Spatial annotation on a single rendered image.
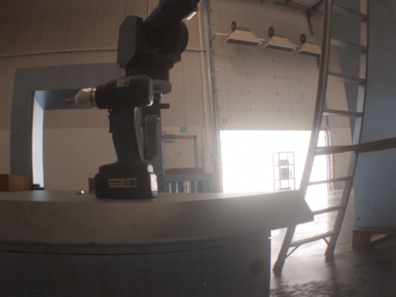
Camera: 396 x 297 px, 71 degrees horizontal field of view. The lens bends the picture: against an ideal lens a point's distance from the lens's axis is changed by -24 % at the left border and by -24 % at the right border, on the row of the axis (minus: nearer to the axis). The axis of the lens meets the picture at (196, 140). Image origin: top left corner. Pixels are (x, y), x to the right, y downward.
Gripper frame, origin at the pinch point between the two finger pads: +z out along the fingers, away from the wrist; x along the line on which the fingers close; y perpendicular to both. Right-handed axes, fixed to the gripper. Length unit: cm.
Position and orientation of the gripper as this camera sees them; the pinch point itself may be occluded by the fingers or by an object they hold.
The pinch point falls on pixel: (149, 151)
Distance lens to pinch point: 100.3
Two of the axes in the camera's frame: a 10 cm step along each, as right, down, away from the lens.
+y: 9.8, -0.2, 2.2
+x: -2.1, 1.3, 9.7
